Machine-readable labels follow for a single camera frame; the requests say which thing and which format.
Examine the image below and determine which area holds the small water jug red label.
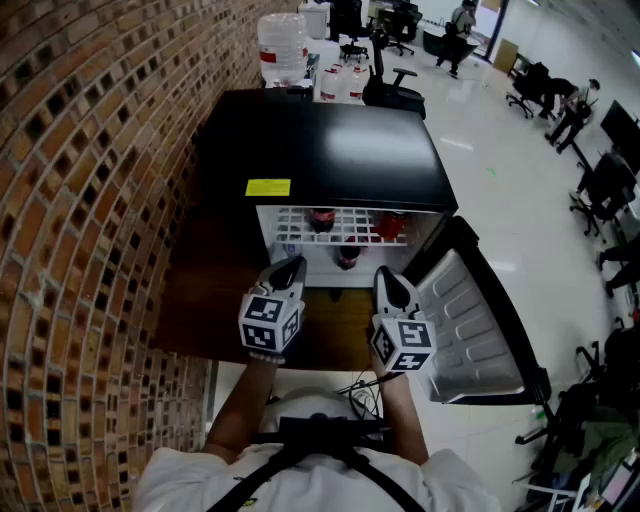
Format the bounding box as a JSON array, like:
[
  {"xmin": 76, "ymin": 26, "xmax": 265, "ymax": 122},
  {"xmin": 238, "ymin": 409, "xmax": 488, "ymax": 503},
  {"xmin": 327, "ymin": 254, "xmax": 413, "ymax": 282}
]
[
  {"xmin": 347, "ymin": 63, "xmax": 371, "ymax": 104},
  {"xmin": 319, "ymin": 63, "xmax": 347, "ymax": 104}
]

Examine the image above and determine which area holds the brown wooden platform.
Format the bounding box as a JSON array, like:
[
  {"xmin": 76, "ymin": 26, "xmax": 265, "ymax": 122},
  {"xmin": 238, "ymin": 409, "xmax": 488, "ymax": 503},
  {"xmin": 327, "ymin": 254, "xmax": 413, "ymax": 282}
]
[{"xmin": 149, "ymin": 199, "xmax": 382, "ymax": 372}]

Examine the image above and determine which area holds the black chest harness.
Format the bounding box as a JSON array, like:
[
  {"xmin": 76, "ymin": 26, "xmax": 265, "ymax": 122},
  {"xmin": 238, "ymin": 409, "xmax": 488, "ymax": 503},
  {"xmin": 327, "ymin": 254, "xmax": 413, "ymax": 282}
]
[{"xmin": 207, "ymin": 413, "xmax": 426, "ymax": 512}]

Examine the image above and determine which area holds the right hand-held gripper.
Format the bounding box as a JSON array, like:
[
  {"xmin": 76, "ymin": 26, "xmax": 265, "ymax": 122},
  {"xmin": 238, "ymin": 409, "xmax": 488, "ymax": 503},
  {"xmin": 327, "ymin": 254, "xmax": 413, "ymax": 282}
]
[{"xmin": 370, "ymin": 265, "xmax": 438, "ymax": 374}]

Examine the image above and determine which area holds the white cabinet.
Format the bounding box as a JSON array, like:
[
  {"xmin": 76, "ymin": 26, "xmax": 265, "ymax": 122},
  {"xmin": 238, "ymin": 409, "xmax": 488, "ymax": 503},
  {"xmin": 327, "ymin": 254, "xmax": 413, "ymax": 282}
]
[{"xmin": 298, "ymin": 2, "xmax": 331, "ymax": 41}]

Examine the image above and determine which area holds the black mini fridge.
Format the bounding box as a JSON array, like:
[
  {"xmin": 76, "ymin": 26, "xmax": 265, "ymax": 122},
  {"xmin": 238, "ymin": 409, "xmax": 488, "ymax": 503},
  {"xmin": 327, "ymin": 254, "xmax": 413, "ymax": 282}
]
[{"xmin": 192, "ymin": 88, "xmax": 551, "ymax": 406}]

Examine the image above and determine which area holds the black water dispenser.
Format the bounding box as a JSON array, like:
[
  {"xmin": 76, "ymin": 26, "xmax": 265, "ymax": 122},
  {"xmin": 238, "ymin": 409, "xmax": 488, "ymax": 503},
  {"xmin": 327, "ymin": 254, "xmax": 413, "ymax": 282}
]
[{"xmin": 262, "ymin": 79, "xmax": 315, "ymax": 104}]

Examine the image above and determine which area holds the dark green table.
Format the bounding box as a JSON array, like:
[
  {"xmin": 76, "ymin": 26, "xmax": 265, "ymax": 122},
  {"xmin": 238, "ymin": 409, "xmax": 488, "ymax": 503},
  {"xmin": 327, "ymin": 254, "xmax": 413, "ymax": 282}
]
[{"xmin": 422, "ymin": 27, "xmax": 481, "ymax": 60}]

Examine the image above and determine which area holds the brown cardboard sheet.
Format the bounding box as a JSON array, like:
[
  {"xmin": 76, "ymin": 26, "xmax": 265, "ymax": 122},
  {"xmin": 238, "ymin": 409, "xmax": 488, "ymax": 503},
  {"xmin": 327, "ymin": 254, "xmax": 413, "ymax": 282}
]
[{"xmin": 492, "ymin": 38, "xmax": 521, "ymax": 76}]

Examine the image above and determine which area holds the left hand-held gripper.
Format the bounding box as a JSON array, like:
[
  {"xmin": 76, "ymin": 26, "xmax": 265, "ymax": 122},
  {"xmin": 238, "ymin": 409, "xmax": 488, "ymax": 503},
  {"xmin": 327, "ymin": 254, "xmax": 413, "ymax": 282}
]
[{"xmin": 238, "ymin": 255, "xmax": 308, "ymax": 354}]

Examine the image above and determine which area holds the white wire fridge shelf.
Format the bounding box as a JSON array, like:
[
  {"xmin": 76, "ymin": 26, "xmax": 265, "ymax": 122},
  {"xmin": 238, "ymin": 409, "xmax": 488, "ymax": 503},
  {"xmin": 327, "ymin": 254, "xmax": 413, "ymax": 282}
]
[{"xmin": 272, "ymin": 207, "xmax": 409, "ymax": 248}]

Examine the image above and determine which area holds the black cable bundle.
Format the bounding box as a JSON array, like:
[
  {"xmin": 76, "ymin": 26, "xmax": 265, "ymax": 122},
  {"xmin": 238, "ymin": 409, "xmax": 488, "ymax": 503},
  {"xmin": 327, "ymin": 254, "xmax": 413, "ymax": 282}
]
[{"xmin": 337, "ymin": 368, "xmax": 399, "ymax": 421}]

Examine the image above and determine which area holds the cola bottle red label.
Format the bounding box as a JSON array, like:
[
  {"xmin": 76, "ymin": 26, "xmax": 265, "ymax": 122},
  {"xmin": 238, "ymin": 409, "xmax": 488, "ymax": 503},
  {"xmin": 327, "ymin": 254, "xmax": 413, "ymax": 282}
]
[
  {"xmin": 337, "ymin": 243, "xmax": 361, "ymax": 272},
  {"xmin": 310, "ymin": 208, "xmax": 337, "ymax": 235}
]

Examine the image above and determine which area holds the red drink can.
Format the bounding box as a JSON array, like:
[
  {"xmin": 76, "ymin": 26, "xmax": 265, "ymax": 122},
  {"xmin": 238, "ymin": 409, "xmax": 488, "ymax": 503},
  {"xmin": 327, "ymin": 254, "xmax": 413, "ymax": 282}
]
[{"xmin": 375, "ymin": 210, "xmax": 407, "ymax": 240}]

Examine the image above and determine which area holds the person's right forearm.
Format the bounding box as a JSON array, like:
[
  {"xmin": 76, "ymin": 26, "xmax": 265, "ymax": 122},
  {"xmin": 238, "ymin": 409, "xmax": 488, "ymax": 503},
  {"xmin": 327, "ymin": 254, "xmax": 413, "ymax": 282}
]
[{"xmin": 372, "ymin": 367, "xmax": 431, "ymax": 466}]

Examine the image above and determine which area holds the person's left forearm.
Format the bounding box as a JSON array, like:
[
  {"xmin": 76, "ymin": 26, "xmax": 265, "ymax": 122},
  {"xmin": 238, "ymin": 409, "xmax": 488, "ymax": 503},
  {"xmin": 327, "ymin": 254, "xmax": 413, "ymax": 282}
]
[{"xmin": 202, "ymin": 355, "xmax": 285, "ymax": 464}]

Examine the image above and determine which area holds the person's white shirt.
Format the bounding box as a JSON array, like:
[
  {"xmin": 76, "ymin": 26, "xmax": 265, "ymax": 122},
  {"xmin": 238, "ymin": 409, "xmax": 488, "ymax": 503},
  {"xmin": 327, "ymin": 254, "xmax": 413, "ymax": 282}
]
[{"xmin": 132, "ymin": 387, "xmax": 501, "ymax": 512}]

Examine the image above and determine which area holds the black office chair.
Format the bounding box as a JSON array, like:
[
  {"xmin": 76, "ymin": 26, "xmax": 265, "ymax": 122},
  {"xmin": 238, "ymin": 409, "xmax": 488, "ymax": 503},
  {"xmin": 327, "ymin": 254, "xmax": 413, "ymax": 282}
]
[
  {"xmin": 514, "ymin": 324, "xmax": 640, "ymax": 479},
  {"xmin": 568, "ymin": 159, "xmax": 639, "ymax": 238},
  {"xmin": 328, "ymin": 0, "xmax": 371, "ymax": 64},
  {"xmin": 384, "ymin": 0, "xmax": 417, "ymax": 56},
  {"xmin": 361, "ymin": 29, "xmax": 428, "ymax": 120},
  {"xmin": 505, "ymin": 61, "xmax": 551, "ymax": 119}
]

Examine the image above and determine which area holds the large clear water jug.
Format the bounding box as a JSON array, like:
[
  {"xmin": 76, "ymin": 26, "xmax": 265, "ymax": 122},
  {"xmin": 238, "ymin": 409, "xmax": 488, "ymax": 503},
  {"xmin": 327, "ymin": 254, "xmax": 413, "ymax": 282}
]
[{"xmin": 256, "ymin": 12, "xmax": 309, "ymax": 84}]

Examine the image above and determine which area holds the green jacket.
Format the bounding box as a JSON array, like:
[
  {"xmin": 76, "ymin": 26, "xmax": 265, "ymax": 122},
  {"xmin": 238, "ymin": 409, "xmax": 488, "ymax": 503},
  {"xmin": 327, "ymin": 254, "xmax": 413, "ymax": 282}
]
[{"xmin": 552, "ymin": 417, "xmax": 640, "ymax": 494}]

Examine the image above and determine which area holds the yellow sticker label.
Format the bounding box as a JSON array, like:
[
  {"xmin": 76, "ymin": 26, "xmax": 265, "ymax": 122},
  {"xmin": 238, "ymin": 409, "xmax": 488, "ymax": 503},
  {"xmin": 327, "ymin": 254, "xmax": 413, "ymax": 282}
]
[{"xmin": 245, "ymin": 178, "xmax": 292, "ymax": 197}]

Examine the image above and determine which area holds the black monitor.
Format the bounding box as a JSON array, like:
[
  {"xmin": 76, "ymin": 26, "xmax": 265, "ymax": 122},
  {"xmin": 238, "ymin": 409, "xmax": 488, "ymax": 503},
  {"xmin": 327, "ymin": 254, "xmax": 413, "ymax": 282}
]
[{"xmin": 599, "ymin": 99, "xmax": 640, "ymax": 175}]

